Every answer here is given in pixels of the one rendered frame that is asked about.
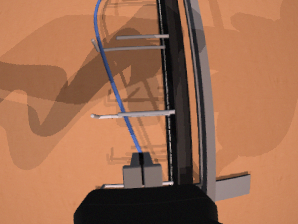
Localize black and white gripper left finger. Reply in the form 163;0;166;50
122;152;143;189

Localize blue cable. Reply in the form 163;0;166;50
94;0;142;152

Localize grey metal rack with black panel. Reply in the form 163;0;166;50
91;0;251;203

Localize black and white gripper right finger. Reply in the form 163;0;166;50
141;152;163;188

